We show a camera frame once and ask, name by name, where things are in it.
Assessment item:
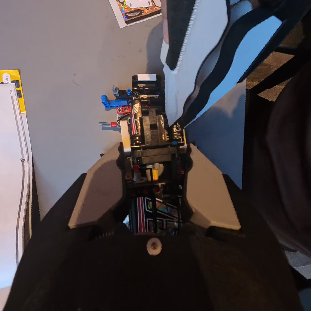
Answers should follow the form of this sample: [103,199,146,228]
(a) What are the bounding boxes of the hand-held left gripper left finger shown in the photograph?
[68,142,130,229]

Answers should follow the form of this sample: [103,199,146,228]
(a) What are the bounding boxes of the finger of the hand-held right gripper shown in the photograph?
[183,15,283,128]
[160,0,230,127]

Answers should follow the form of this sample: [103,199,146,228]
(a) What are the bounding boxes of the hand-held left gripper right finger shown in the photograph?
[181,143,242,232]

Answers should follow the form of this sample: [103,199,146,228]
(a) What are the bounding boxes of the red white toy race car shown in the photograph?
[98,74,195,236]

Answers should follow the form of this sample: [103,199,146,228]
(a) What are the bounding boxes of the holographic sticker sheet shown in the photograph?
[108,0,163,29]

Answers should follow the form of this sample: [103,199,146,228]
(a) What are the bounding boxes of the person's black pants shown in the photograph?
[242,87,275,219]

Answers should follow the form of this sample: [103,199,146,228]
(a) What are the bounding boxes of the person's brown sweater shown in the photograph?
[265,66,311,258]

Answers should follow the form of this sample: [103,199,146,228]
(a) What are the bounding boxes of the open toy instruction booklet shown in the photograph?
[0,70,33,289]

